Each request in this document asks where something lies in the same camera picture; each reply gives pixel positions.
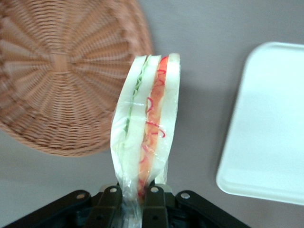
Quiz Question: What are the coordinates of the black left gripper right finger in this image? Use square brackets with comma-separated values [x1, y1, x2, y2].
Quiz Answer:
[142, 182, 253, 228]

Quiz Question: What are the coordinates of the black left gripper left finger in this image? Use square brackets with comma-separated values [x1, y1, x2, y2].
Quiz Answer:
[4, 184, 124, 228]

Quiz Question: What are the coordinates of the triangle sandwich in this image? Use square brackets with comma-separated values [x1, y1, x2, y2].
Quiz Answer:
[110, 52, 181, 228]

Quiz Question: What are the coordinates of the beige rectangular tray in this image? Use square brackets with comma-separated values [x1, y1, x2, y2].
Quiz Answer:
[215, 41, 304, 206]

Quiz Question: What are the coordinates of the round brown wicker basket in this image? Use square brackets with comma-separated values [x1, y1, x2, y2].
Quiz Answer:
[0, 0, 154, 158]

